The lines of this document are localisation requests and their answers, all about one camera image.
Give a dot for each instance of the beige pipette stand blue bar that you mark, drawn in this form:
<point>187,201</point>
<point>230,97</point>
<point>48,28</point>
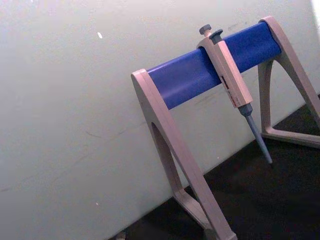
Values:
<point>185,77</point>

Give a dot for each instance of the beige pipette grey tip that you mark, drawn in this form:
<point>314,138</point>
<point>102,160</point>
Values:
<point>231,72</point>

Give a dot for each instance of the black table cloth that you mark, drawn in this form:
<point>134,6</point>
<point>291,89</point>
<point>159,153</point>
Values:
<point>262,197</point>

